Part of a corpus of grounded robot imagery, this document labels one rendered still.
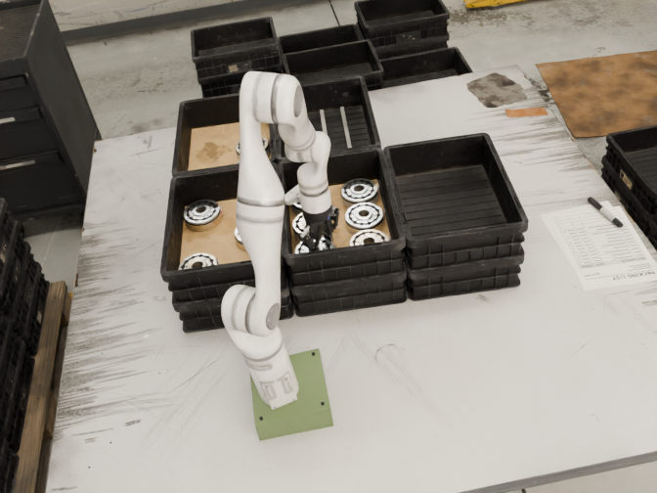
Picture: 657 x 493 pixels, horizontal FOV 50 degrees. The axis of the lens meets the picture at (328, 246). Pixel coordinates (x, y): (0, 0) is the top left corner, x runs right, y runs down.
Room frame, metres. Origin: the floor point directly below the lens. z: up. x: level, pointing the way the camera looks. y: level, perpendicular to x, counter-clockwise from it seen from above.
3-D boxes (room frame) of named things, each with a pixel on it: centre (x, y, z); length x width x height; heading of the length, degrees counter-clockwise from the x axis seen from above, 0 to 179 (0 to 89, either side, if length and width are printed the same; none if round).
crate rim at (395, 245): (1.42, -0.04, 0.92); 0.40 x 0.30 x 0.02; 0
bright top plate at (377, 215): (1.42, -0.11, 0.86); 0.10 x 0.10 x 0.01
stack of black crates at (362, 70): (2.75, -0.12, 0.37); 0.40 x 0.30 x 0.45; 94
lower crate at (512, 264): (1.42, -0.34, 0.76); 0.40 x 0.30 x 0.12; 0
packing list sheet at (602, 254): (1.35, -0.74, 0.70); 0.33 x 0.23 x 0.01; 4
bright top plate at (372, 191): (1.53, -0.11, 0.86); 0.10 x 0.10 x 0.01
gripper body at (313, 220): (1.34, 0.01, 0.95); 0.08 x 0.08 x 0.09
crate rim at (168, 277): (1.43, 0.26, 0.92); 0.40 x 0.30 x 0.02; 0
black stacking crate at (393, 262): (1.42, -0.04, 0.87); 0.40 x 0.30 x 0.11; 0
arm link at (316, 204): (1.35, 0.03, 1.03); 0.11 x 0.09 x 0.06; 44
